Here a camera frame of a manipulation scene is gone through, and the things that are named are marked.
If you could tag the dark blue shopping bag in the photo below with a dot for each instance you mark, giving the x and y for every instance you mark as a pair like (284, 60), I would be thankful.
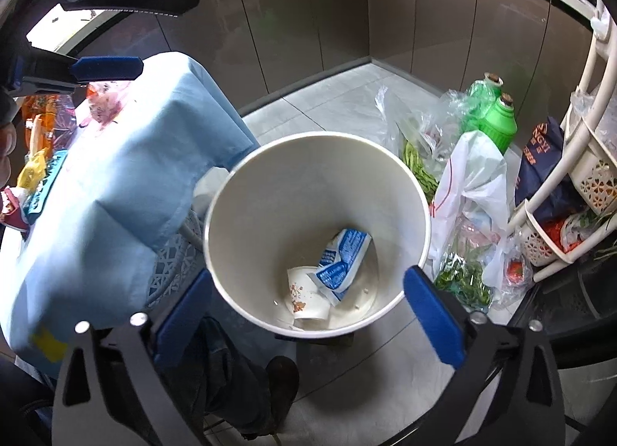
(540, 155)

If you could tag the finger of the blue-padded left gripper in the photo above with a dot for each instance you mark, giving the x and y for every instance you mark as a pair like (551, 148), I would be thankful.
(41, 72)

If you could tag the blue white snack wrapper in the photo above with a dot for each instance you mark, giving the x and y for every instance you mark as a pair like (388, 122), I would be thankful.
(339, 263)

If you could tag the white round trash bin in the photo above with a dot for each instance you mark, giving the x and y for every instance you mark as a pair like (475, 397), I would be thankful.
(284, 202)

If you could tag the white orange fish snack bag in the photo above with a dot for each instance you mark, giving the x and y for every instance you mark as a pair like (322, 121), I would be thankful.
(104, 101)

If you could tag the light blue cartoon tablecloth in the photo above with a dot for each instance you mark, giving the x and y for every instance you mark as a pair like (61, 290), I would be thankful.
(121, 195)

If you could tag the yellow snack wrapper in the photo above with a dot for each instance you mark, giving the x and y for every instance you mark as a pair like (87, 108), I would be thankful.
(33, 172)

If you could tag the white plastic storage rack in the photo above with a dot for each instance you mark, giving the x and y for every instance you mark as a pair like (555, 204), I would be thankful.
(585, 158)

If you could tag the green plastic bottle rear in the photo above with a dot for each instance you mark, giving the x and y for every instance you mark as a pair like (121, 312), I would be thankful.
(482, 94)

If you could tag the green plastic bottle front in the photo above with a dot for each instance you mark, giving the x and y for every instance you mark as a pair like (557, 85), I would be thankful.
(498, 122)

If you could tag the large orange snack bag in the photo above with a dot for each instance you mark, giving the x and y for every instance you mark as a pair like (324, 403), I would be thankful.
(50, 123)

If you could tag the green plastic bottle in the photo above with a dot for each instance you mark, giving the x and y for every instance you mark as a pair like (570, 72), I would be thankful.
(498, 122)
(482, 94)

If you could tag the bag of leafy greens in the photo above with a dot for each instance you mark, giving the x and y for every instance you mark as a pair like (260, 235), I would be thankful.
(461, 270)

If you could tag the blue blister pill pack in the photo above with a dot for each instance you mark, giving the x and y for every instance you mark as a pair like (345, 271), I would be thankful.
(34, 205)

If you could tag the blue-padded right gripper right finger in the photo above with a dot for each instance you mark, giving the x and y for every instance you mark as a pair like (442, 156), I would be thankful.
(505, 389)

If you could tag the white plastic shopping bag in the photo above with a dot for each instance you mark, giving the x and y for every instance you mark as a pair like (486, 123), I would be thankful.
(473, 186)

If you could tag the green beans bundle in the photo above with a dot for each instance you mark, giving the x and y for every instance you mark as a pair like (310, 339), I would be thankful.
(427, 182)

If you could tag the white paper cup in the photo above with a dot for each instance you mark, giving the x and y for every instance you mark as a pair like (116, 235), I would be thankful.
(304, 298)

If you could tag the clear plastic bag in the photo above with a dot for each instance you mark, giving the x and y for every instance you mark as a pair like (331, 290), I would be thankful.
(432, 129)

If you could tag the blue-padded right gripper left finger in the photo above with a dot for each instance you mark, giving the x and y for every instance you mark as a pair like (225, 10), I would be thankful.
(110, 390)

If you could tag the dark red snack wrapper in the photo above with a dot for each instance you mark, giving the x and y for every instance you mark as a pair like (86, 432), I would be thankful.
(12, 215)

